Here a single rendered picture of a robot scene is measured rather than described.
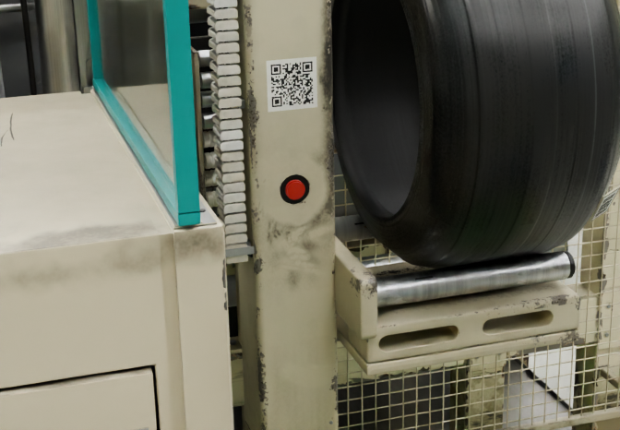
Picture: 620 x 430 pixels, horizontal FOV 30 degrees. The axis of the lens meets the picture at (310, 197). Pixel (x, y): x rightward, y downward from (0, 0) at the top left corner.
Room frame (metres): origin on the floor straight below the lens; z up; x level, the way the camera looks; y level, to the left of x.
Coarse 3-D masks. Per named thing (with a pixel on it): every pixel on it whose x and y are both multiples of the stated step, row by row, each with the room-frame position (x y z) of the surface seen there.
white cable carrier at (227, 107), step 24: (216, 0) 1.61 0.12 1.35; (216, 24) 1.61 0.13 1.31; (216, 48) 1.61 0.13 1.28; (216, 72) 1.62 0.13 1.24; (216, 96) 1.65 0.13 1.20; (216, 120) 1.63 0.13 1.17; (240, 120) 1.62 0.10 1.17; (240, 144) 1.62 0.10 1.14; (216, 168) 1.65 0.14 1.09; (240, 168) 1.62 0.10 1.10; (216, 192) 1.66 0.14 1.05; (240, 192) 1.62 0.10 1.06; (240, 216) 1.62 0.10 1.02; (240, 240) 1.62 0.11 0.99
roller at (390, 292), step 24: (480, 264) 1.66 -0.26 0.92; (504, 264) 1.66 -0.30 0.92; (528, 264) 1.67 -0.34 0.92; (552, 264) 1.68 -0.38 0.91; (384, 288) 1.60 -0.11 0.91; (408, 288) 1.60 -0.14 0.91; (432, 288) 1.61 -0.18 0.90; (456, 288) 1.63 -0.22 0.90; (480, 288) 1.64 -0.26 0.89; (504, 288) 1.66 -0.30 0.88
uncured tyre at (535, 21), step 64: (384, 0) 2.04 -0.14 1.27; (448, 0) 1.56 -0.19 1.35; (512, 0) 1.56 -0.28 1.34; (576, 0) 1.59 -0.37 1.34; (384, 64) 2.05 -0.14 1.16; (448, 64) 1.53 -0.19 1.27; (512, 64) 1.52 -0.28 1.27; (576, 64) 1.55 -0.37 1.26; (384, 128) 2.02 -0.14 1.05; (448, 128) 1.52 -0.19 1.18; (512, 128) 1.51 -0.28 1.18; (576, 128) 1.54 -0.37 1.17; (384, 192) 1.93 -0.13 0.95; (448, 192) 1.53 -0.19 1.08; (512, 192) 1.53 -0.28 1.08; (576, 192) 1.56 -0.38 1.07; (448, 256) 1.60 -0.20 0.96; (512, 256) 1.66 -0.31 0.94
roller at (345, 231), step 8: (344, 216) 1.90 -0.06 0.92; (352, 216) 1.89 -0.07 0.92; (336, 224) 1.87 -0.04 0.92; (344, 224) 1.87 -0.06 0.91; (352, 224) 1.88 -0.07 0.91; (360, 224) 1.88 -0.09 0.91; (336, 232) 1.87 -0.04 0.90; (344, 232) 1.87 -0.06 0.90; (352, 232) 1.87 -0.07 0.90; (360, 232) 1.88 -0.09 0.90; (368, 232) 1.88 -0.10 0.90; (344, 240) 1.87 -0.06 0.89; (352, 240) 1.88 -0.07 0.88
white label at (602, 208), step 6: (618, 186) 1.62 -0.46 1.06; (612, 192) 1.61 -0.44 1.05; (606, 198) 1.61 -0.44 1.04; (612, 198) 1.63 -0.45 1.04; (600, 204) 1.61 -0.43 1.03; (606, 204) 1.63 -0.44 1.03; (594, 210) 1.62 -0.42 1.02; (600, 210) 1.63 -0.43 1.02; (606, 210) 1.65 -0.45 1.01; (594, 216) 1.62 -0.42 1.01
